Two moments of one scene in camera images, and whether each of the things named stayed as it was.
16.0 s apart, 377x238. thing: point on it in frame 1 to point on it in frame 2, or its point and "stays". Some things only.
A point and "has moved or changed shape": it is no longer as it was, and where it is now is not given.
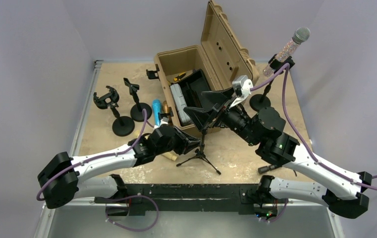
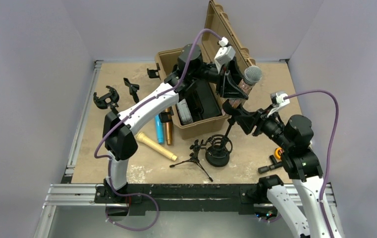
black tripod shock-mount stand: (200, 153) has moved or changed shape
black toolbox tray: (192, 86) stays
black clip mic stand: (261, 102) to (220, 146)
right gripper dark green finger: (200, 115) to (248, 122)
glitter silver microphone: (301, 35) to (252, 75)
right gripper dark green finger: (216, 98) to (237, 113)
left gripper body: (179, 144) to (210, 73)
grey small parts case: (180, 104) stays
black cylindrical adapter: (266, 168) stays
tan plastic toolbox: (221, 57) stays
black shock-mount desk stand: (122, 126) stays
